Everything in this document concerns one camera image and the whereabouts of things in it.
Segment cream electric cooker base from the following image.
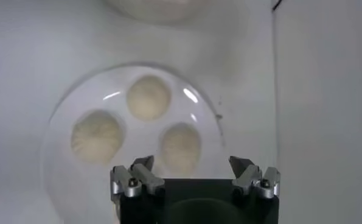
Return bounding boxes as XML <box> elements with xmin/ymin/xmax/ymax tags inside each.
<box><xmin>103</xmin><ymin>0</ymin><xmax>214</xmax><ymax>24</ymax></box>

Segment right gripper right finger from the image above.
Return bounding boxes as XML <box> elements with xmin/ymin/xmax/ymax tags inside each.
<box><xmin>228</xmin><ymin>155</ymin><xmax>281</xmax><ymax>200</ymax></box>

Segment white round plate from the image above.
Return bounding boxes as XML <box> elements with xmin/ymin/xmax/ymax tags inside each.
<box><xmin>40</xmin><ymin>62</ymin><xmax>227</xmax><ymax>224</ymax></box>

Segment white steamed baozi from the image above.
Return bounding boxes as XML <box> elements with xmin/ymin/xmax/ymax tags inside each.
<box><xmin>159</xmin><ymin>122</ymin><xmax>202</xmax><ymax>177</ymax></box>
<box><xmin>70</xmin><ymin>110</ymin><xmax>124</xmax><ymax>165</ymax></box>
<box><xmin>125</xmin><ymin>74</ymin><xmax>172</xmax><ymax>122</ymax></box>

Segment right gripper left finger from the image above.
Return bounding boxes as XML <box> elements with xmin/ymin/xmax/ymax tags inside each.
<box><xmin>110</xmin><ymin>155</ymin><xmax>166</xmax><ymax>203</ymax></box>

